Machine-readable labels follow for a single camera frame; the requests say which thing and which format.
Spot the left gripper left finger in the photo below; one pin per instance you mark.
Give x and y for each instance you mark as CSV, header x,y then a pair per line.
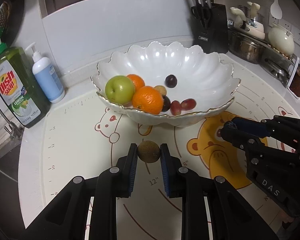
x,y
129,170

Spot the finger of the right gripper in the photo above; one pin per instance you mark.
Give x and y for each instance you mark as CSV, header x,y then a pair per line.
x,y
253,128
240,139

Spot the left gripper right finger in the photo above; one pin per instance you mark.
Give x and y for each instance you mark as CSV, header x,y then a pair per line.
x,y
167,168

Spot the brown longan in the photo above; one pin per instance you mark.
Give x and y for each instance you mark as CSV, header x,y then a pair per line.
x,y
149,151

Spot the large orange mandarin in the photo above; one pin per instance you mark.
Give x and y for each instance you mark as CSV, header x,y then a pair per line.
x,y
148,99

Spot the dark plum grape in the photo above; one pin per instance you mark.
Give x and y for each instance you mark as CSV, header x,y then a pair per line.
x,y
170,81

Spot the green apple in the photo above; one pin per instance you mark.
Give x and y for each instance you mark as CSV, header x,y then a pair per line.
x,y
120,89

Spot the blueberry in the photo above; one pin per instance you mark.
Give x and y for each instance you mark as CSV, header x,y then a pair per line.
x,y
230,125

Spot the chrome kitchen faucet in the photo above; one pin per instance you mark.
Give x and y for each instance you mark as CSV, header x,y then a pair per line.
x,y
14,131

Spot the person's right hand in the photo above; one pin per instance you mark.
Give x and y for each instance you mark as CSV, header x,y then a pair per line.
x,y
290,230

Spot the cream bear baking mat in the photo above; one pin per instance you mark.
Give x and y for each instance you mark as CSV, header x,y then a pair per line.
x,y
83,137

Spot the steel pot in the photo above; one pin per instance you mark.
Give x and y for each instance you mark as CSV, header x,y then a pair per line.
x,y
244,47

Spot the tan longan in bowl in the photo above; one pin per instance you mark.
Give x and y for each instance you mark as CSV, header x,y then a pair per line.
x,y
161,89

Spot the white scalloped bowl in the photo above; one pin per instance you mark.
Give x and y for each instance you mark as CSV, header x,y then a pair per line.
x,y
200,76

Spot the white round teapot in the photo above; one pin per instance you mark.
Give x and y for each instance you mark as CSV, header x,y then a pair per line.
x,y
281,39

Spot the small orange in bowl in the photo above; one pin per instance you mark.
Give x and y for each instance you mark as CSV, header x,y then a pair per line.
x,y
137,81

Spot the cream saucepan stack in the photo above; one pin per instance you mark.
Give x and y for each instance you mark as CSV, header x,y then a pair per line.
x,y
249,24

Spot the black knife block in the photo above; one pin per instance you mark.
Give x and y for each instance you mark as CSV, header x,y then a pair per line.
x,y
210,28

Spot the white rice paddle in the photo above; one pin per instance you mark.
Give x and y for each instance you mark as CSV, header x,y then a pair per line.
x,y
276,10

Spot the white blue pump bottle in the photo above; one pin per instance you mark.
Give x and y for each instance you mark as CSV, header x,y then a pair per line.
x,y
46,75

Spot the green dish soap bottle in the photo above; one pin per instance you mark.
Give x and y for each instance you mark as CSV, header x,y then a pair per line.
x,y
18,87

